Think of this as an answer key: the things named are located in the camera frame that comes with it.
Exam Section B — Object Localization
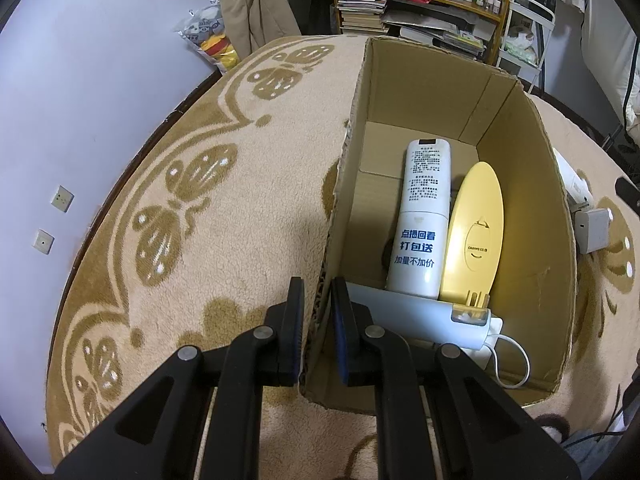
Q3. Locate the beige patterned blanket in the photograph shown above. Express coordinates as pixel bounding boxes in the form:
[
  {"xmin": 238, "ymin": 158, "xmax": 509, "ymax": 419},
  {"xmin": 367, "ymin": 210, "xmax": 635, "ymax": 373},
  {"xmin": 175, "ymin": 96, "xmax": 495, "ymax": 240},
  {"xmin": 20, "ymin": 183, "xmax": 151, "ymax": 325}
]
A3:
[{"xmin": 45, "ymin": 35, "xmax": 640, "ymax": 480}]

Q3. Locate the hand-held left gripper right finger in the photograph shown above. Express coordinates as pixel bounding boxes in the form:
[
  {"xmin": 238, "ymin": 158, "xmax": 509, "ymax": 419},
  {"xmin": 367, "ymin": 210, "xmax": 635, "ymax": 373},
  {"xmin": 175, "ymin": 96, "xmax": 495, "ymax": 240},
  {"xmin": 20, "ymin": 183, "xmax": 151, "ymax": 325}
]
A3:
[{"xmin": 331, "ymin": 277, "xmax": 581, "ymax": 480}]

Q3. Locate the stack of books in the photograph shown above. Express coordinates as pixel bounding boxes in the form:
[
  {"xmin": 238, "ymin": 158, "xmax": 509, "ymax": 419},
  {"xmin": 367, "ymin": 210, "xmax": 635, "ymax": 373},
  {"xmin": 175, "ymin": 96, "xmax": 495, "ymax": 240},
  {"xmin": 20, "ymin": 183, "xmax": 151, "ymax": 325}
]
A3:
[{"xmin": 336, "ymin": 0, "xmax": 388, "ymax": 36}]

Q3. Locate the white square charger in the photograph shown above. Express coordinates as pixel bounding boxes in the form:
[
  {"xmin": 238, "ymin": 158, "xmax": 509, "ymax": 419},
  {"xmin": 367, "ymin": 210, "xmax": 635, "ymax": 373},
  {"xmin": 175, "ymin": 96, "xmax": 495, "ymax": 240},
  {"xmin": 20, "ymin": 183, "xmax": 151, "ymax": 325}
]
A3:
[{"xmin": 467, "ymin": 316, "xmax": 505, "ymax": 367}]

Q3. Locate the beige hanging coat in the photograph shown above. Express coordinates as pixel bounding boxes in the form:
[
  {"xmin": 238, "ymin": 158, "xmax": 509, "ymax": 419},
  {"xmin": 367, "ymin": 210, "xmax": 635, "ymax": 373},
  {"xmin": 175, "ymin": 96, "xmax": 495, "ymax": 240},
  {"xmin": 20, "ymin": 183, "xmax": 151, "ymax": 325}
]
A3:
[{"xmin": 210, "ymin": 0, "xmax": 301, "ymax": 58}]

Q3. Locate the white sheet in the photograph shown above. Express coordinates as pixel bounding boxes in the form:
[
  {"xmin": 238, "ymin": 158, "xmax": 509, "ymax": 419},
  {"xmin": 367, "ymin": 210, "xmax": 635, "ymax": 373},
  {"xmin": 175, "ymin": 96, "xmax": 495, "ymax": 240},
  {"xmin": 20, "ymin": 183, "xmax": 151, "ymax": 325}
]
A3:
[{"xmin": 580, "ymin": 0, "xmax": 640, "ymax": 131}]

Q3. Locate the cardboard box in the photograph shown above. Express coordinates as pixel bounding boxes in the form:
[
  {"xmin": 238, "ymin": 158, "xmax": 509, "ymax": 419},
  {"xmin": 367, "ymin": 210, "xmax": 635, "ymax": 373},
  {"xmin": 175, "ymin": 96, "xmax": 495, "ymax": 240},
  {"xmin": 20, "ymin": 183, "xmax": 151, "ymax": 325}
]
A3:
[{"xmin": 298, "ymin": 35, "xmax": 580, "ymax": 413}]

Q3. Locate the pile of books and papers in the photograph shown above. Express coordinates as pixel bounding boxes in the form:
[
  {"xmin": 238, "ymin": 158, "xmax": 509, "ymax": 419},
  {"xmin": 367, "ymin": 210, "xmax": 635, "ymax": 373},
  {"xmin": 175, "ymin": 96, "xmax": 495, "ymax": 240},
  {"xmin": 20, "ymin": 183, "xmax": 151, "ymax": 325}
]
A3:
[{"xmin": 380, "ymin": 2, "xmax": 488, "ymax": 61}]

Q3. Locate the person's leg in jeans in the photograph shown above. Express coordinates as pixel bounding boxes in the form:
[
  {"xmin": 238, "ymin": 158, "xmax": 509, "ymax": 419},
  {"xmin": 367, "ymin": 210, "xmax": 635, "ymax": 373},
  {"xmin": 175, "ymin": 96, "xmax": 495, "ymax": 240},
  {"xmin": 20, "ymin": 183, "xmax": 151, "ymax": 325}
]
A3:
[{"xmin": 562, "ymin": 427, "xmax": 633, "ymax": 468}]

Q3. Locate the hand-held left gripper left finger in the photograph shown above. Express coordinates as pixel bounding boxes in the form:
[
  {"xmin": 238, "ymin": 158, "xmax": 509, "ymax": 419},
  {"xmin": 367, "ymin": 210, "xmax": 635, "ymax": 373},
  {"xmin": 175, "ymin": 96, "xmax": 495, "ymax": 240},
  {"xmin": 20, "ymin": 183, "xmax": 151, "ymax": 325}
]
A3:
[{"xmin": 52, "ymin": 276, "xmax": 306, "ymax": 480}]

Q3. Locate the white flat box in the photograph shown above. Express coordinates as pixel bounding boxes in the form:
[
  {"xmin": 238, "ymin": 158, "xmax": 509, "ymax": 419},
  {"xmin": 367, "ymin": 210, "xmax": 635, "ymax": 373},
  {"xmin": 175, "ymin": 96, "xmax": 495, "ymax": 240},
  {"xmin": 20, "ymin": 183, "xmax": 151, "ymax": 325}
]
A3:
[{"xmin": 552, "ymin": 147, "xmax": 595, "ymax": 213}]

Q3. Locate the wooden bookshelf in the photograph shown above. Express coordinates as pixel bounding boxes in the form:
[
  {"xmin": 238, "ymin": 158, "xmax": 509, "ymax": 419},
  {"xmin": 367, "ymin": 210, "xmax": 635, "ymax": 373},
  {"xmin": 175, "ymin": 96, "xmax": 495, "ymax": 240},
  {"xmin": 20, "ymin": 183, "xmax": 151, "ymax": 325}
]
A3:
[{"xmin": 327, "ymin": 0, "xmax": 516, "ymax": 68}]

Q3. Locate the white tube-shaped device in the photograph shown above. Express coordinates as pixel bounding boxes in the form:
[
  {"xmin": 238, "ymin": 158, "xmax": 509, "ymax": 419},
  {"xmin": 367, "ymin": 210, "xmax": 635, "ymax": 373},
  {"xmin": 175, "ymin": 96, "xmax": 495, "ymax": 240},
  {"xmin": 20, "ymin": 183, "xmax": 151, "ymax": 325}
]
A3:
[{"xmin": 345, "ymin": 282, "xmax": 493, "ymax": 351}]

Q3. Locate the white power adapter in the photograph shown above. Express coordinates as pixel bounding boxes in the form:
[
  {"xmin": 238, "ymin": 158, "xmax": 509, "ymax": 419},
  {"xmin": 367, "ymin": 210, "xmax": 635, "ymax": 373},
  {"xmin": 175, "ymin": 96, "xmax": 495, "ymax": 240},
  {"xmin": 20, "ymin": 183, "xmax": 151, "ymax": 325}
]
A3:
[{"xmin": 572, "ymin": 206, "xmax": 615, "ymax": 256}]

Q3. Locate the yellow oval plastic case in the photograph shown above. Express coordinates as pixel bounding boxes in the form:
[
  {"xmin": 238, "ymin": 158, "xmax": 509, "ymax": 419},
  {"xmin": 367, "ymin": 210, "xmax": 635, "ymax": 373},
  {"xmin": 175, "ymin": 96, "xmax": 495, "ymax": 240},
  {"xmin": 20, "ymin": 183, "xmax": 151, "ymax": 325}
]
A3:
[{"xmin": 439, "ymin": 161, "xmax": 505, "ymax": 311}]

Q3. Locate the bag of plush toys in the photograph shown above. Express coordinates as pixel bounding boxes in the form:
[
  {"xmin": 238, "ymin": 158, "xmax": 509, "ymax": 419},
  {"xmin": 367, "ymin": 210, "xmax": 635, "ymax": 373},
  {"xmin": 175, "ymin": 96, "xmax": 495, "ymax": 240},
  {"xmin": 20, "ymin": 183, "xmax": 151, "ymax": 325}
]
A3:
[{"xmin": 174, "ymin": 4, "xmax": 241, "ymax": 73}]

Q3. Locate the white cable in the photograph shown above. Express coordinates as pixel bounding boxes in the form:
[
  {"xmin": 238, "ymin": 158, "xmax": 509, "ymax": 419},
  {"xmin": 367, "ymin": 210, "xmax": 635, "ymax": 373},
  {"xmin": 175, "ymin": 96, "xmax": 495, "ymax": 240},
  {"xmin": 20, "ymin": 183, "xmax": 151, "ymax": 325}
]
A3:
[{"xmin": 480, "ymin": 332, "xmax": 531, "ymax": 388}]

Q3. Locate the white metal rack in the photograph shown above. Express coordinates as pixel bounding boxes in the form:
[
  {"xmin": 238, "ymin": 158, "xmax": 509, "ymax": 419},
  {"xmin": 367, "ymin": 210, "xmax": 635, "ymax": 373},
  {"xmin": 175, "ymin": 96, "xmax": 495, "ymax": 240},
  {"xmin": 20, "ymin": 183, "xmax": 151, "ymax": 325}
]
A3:
[{"xmin": 495, "ymin": 0, "xmax": 558, "ymax": 98}]

